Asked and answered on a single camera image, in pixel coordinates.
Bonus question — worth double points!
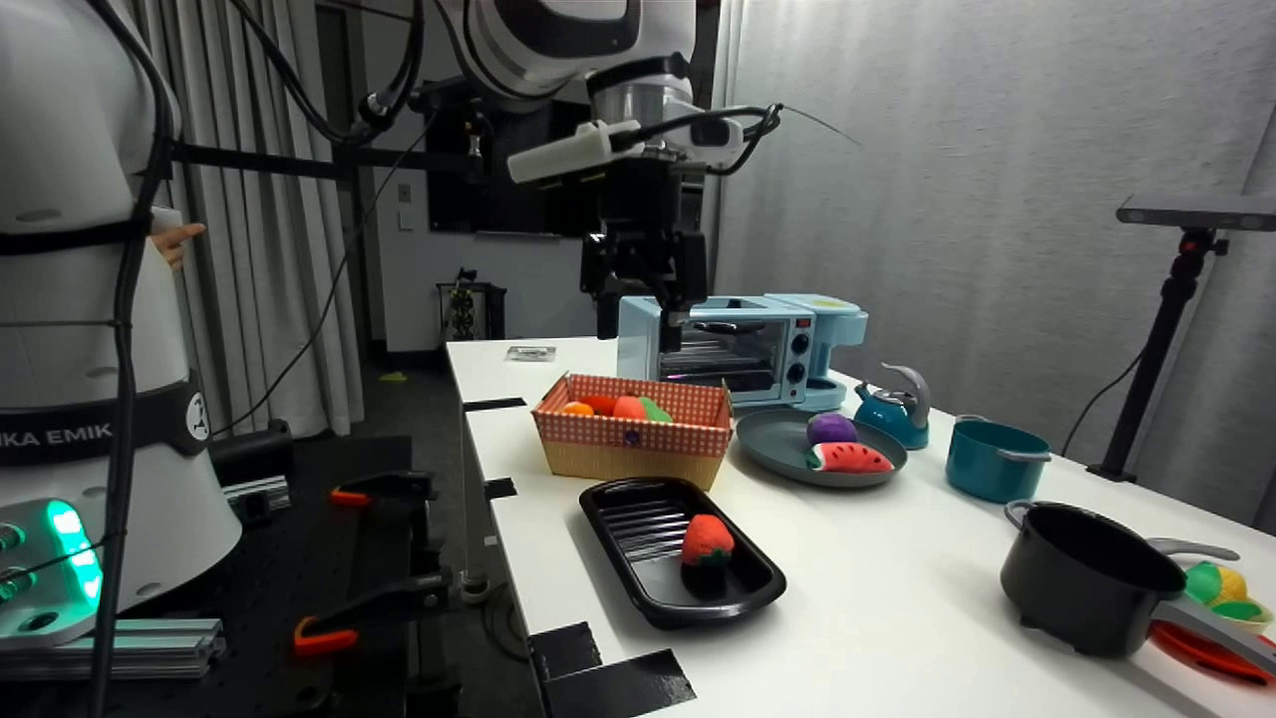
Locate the black camera tripod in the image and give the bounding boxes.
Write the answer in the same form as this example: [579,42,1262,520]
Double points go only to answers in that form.
[1090,192,1276,488]

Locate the black toy cooking pot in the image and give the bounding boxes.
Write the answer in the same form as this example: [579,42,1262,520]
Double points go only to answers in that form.
[998,499,1191,664]

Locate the grey toy plate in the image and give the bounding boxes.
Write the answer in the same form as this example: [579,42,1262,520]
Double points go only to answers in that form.
[732,405,913,495]

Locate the black plastic tray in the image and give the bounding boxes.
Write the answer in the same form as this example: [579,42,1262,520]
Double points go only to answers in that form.
[575,476,788,633]

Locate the small black background stand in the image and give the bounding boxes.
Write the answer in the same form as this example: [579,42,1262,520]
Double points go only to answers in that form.
[434,269,510,345]

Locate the black metal stand frame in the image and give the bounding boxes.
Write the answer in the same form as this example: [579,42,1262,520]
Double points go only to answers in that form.
[211,422,551,718]

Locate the black tripod cable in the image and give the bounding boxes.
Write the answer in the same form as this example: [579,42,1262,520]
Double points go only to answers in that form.
[1056,346,1148,462]

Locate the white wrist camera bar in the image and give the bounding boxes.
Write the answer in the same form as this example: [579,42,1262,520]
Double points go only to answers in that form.
[503,115,646,189]

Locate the black overhead cable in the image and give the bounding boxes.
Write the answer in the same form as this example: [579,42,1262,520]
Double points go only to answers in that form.
[214,0,462,151]

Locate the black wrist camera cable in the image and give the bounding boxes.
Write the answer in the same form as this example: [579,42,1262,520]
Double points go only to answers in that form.
[634,101,788,179]

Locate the red checkered cardboard box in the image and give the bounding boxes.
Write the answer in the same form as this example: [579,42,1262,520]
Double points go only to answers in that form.
[531,371,736,495]

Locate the green yellow toy pieces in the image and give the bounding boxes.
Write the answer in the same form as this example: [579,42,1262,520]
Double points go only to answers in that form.
[1180,557,1276,625]

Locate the purple plush vegetable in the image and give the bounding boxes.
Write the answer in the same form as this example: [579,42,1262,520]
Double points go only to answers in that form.
[804,411,865,447]

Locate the teal toy kettle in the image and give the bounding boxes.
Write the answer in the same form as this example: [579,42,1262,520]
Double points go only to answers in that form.
[854,359,931,454]

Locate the grey toy utensil handle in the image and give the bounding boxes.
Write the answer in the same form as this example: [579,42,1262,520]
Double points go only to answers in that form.
[1143,534,1244,565]

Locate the watermelon slice plush toy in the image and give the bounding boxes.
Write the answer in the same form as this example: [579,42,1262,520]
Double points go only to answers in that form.
[810,438,897,483]

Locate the grey curtain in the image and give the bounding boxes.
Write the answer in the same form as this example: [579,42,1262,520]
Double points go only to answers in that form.
[114,0,372,438]
[709,0,1276,527]

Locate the aluminium profile bar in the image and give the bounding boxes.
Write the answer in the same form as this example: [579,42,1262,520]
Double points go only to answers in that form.
[0,615,230,689]

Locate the large black table bracket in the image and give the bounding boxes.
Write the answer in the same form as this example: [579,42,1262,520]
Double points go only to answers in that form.
[526,619,701,718]

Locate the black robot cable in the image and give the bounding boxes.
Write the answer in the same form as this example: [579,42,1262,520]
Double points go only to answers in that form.
[79,0,183,718]

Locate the black wall monitor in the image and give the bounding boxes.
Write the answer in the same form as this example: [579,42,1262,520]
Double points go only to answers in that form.
[424,75,602,242]

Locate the red strawberry plush toy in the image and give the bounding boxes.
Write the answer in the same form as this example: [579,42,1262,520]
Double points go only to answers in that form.
[678,510,741,577]

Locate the teal toy saucepan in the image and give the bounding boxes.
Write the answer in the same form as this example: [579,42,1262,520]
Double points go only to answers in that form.
[946,415,1052,506]

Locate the red toy pan grey handle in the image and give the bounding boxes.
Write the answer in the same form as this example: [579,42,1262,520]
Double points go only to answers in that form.
[1148,597,1276,693]

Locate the operator hand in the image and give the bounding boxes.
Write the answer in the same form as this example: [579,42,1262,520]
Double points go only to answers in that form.
[147,214,211,273]

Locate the light blue toy toaster oven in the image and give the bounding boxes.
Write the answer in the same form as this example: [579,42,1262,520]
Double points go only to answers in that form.
[615,292,873,421]

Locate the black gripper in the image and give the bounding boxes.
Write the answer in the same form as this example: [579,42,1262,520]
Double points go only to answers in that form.
[579,161,713,359]

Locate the orange handled black clamp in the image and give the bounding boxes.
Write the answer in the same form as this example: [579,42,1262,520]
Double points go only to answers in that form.
[323,472,437,527]
[287,572,460,669]

